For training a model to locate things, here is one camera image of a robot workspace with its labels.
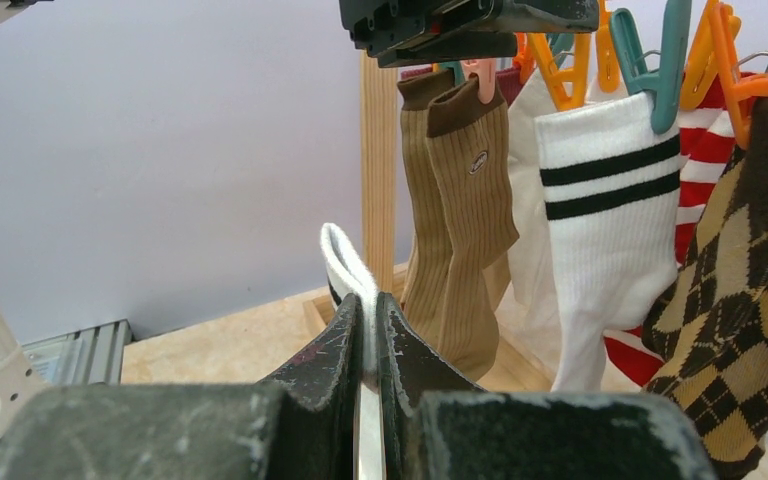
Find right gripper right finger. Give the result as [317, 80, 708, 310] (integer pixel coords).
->
[376, 293, 715, 479]

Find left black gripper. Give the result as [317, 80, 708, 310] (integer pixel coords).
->
[338, 0, 600, 68]

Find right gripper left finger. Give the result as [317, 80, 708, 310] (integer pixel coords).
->
[0, 295, 362, 479]

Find white sock black stripes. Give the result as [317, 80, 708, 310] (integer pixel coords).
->
[534, 93, 680, 392]

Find red white striped sock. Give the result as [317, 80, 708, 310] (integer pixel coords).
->
[604, 79, 735, 386]

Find brown argyle sock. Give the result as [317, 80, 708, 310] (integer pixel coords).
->
[642, 97, 768, 479]

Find pink clip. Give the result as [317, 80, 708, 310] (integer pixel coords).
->
[461, 58, 497, 104]

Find orange clip holding sock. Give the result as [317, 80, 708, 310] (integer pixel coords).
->
[525, 33, 591, 111]

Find teal clip holding sock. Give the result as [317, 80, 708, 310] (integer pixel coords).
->
[608, 0, 692, 134]

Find dark red hanging sock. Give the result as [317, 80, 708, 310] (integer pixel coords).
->
[400, 65, 523, 105]

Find tan hanging sock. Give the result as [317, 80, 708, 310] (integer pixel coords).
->
[398, 69, 510, 349]
[426, 78, 519, 381]

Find white hanging sock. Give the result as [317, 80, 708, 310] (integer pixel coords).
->
[508, 71, 561, 380]

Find wooden drying rack frame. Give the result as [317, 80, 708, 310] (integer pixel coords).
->
[301, 52, 768, 480]

